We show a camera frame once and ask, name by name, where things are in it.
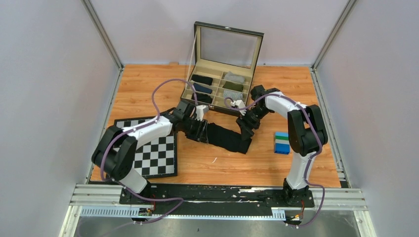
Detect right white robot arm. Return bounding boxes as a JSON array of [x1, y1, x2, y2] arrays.
[[224, 85, 328, 207]]

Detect striped rolled cloth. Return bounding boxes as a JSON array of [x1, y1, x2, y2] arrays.
[[223, 89, 244, 100]]

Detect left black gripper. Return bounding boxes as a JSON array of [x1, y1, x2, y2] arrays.
[[182, 117, 209, 145]]

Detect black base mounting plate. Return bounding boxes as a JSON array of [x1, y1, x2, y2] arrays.
[[119, 184, 316, 217]]

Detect olive green rolled cloth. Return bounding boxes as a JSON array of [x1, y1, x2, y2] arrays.
[[223, 81, 244, 92]]

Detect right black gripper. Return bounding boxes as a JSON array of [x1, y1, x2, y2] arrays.
[[236, 106, 271, 141]]

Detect blue green brick stack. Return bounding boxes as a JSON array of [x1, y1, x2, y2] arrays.
[[274, 132, 291, 155]]

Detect grey rolled cloth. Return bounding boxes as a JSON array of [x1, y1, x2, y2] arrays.
[[223, 72, 245, 83]]

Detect aluminium frame rail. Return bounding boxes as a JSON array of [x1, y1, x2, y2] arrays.
[[60, 184, 376, 237]]

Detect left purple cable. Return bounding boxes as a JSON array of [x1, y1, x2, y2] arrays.
[[77, 78, 200, 236]]

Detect black rolled cloth bottom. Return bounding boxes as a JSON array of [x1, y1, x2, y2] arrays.
[[191, 93, 213, 104]]

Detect black rolled cloth top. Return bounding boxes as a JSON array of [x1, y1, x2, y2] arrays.
[[191, 74, 213, 85]]

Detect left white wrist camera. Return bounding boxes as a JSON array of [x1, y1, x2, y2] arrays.
[[195, 105, 209, 121]]

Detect black underwear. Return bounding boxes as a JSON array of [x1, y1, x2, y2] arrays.
[[207, 123, 252, 154]]

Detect navy rolled cloth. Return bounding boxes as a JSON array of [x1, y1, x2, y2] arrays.
[[193, 83, 212, 94]]

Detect purple cable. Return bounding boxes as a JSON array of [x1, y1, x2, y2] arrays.
[[224, 93, 326, 229], [77, 78, 200, 236]]

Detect black rolled cloth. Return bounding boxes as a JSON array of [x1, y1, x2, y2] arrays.
[[191, 74, 213, 85], [191, 93, 213, 104]]

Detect black white checkerboard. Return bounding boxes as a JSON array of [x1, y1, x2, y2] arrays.
[[103, 117, 178, 180]]

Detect black compartment storage box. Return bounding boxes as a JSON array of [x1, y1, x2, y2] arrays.
[[181, 21, 264, 116]]

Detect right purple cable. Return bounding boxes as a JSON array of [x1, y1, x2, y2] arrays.
[[224, 93, 326, 229]]

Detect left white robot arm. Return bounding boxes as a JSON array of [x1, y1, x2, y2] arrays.
[[91, 100, 209, 204]]

